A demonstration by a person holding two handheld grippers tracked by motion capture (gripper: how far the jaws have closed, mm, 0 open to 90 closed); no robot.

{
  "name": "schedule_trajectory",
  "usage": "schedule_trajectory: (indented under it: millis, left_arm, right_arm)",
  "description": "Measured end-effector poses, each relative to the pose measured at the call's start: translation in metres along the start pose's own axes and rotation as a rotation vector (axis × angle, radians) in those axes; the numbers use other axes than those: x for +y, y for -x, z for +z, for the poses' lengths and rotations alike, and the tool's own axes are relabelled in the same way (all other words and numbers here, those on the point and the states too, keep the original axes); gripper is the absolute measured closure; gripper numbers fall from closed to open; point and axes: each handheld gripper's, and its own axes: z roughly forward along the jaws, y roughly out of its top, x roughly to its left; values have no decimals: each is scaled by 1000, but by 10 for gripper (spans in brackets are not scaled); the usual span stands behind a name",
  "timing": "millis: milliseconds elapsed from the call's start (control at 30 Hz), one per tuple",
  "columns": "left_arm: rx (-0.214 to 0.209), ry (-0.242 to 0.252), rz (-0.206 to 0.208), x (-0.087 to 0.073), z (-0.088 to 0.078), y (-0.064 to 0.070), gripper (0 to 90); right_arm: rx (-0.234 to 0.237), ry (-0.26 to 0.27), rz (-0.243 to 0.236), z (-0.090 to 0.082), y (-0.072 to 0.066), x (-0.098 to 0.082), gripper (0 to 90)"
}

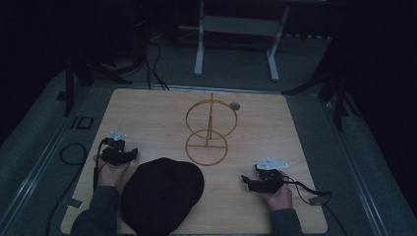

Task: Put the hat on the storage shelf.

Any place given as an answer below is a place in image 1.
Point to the grey tape strip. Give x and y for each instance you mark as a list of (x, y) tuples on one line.
[(75, 203)]

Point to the white metal table frame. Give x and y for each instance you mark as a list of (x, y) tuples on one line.
[(239, 24)]

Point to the person's left hand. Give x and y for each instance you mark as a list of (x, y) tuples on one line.
[(111, 175)]

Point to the black tripod stand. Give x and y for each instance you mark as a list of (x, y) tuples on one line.
[(339, 98), (69, 91)]

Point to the small grey round disc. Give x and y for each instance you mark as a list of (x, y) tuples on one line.
[(234, 106)]

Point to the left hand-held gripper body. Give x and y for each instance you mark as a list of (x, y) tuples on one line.
[(114, 154)]

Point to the black hat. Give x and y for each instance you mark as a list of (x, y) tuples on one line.
[(162, 196)]

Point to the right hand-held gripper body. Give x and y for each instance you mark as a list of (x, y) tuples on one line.
[(269, 178)]

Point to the person's right hand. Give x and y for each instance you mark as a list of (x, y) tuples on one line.
[(280, 198)]

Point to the grey tape patch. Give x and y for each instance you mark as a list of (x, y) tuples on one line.
[(317, 200)]

